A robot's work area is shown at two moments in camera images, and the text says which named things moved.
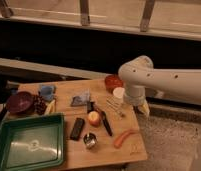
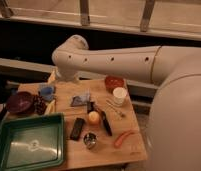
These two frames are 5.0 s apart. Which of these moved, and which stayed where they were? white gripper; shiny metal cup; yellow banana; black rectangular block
Moved: white gripper
Stayed: black rectangular block; shiny metal cup; yellow banana
